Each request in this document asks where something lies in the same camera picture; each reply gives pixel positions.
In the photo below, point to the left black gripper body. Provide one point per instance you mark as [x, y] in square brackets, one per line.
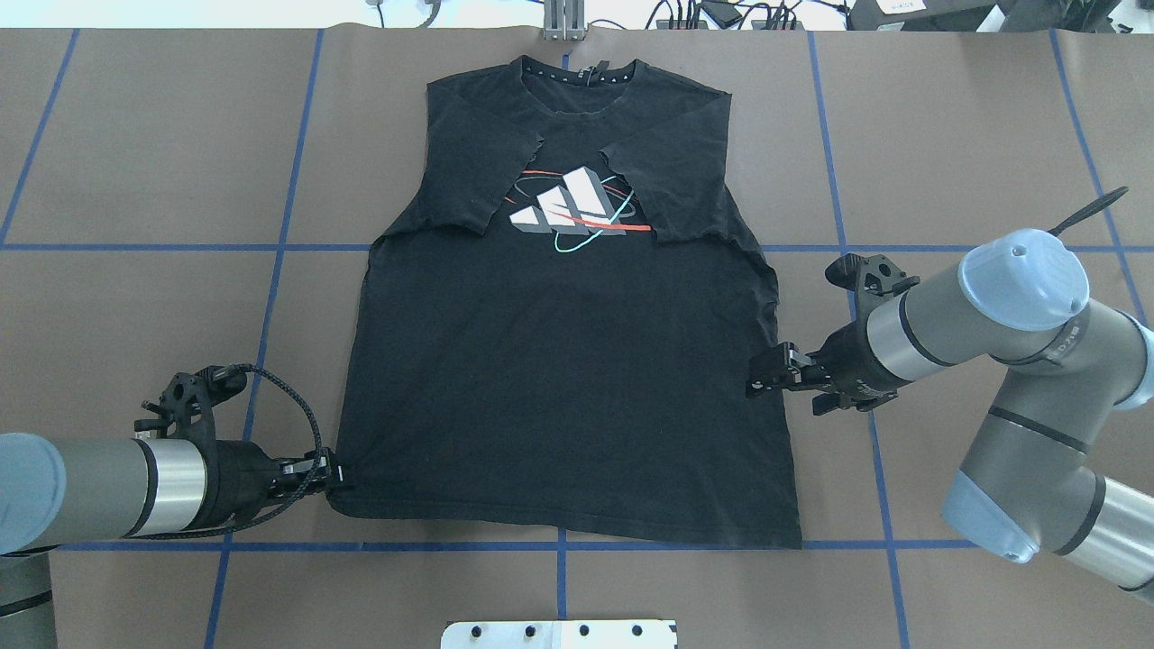
[236, 479]

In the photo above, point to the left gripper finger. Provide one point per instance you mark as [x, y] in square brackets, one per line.
[316, 462]
[302, 480]

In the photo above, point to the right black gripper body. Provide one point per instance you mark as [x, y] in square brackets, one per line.
[845, 359]

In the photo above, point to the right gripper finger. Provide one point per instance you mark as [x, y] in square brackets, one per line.
[784, 357]
[759, 385]

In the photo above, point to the black printed t-shirt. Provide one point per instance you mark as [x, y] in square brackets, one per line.
[555, 330]

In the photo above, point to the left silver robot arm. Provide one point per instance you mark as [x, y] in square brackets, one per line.
[61, 492]

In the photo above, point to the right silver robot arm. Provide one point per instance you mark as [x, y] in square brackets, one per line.
[1023, 300]

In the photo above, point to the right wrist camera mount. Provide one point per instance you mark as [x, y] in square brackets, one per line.
[877, 276]

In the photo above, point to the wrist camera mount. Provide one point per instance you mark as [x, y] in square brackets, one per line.
[877, 276]
[184, 410]

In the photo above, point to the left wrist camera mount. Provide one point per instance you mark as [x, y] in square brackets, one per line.
[184, 410]

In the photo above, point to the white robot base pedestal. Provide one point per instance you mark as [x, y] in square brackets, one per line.
[588, 633]

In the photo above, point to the aluminium frame post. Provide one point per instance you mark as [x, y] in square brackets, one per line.
[564, 20]

